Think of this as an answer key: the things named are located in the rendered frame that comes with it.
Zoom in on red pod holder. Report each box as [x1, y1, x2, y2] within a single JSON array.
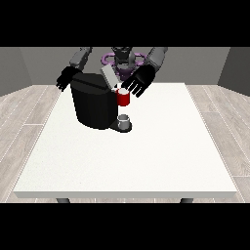
[[116, 88, 132, 107]]

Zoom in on black coffee machine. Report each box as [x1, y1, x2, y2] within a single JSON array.
[[69, 72, 133, 134]]

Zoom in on pale grey machine lid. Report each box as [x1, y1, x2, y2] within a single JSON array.
[[100, 64, 121, 89]]

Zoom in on small grey cup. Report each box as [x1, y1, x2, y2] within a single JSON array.
[[117, 113, 132, 130]]

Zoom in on grey robot trunk purple rings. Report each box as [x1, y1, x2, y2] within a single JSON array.
[[101, 47, 146, 82]]

